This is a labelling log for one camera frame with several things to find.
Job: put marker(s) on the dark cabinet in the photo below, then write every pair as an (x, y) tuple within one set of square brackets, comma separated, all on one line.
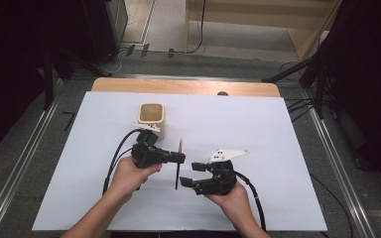
[(104, 29)]

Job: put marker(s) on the wooden table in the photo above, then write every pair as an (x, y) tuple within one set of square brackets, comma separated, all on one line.
[(178, 86)]

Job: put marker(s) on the black pencil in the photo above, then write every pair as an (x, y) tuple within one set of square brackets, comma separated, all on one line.
[(177, 175)]

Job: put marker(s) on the person's right hand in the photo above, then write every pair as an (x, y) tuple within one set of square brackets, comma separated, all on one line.
[(236, 203)]

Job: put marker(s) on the aluminium floor rail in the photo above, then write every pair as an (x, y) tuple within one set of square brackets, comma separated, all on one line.
[(339, 165), (23, 155)]

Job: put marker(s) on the light wooden furniture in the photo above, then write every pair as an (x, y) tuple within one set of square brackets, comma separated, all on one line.
[(261, 20)]

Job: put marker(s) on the person's left hand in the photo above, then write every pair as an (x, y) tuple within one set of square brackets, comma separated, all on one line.
[(127, 180)]

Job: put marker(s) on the black tripod leg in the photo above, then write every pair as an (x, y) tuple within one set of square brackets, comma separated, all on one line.
[(287, 71)]

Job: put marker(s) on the beige square cup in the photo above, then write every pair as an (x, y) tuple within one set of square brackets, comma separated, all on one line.
[(151, 114)]

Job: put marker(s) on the dark round table grommet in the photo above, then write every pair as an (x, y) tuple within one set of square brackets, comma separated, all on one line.
[(222, 93)]

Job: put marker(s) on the white table mat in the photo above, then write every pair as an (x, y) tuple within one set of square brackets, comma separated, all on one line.
[(271, 139)]

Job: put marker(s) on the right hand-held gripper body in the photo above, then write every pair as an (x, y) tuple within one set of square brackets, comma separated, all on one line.
[(220, 181)]

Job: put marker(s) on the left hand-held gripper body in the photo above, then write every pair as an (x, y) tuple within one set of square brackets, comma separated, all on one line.
[(145, 155)]

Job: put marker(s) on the black tape strip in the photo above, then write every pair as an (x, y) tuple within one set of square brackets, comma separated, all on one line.
[(130, 50)]

